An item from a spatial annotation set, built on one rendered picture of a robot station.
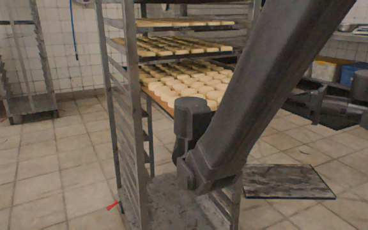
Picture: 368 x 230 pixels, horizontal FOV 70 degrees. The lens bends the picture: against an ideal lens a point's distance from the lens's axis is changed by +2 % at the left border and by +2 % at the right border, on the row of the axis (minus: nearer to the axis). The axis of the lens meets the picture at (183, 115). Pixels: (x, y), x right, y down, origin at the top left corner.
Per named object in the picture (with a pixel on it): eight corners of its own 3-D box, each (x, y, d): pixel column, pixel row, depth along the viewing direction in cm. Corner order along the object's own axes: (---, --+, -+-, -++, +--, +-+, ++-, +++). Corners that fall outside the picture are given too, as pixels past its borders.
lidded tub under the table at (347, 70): (335, 84, 363) (340, 64, 353) (356, 79, 384) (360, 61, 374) (365, 91, 332) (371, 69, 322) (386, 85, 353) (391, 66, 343)
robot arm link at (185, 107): (187, 197, 39) (236, 182, 42) (190, 126, 34) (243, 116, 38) (159, 157, 49) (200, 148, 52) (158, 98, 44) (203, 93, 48)
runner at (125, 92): (149, 116, 88) (149, 108, 87) (142, 117, 87) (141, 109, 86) (114, 76, 142) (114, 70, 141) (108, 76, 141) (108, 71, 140)
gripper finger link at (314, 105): (278, 112, 75) (315, 119, 70) (282, 87, 72) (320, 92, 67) (285, 105, 80) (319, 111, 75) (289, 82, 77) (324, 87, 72)
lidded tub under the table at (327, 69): (307, 76, 400) (310, 59, 391) (328, 73, 420) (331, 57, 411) (331, 82, 369) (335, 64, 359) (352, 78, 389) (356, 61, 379)
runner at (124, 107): (151, 140, 92) (151, 132, 91) (143, 142, 91) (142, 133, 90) (115, 91, 146) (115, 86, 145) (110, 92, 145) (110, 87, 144)
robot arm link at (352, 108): (371, 128, 64) (372, 120, 68) (379, 101, 61) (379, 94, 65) (337, 122, 67) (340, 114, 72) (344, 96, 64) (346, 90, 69)
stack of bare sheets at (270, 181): (245, 198, 178) (246, 195, 176) (235, 165, 215) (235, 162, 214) (335, 199, 177) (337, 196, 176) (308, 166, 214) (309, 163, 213)
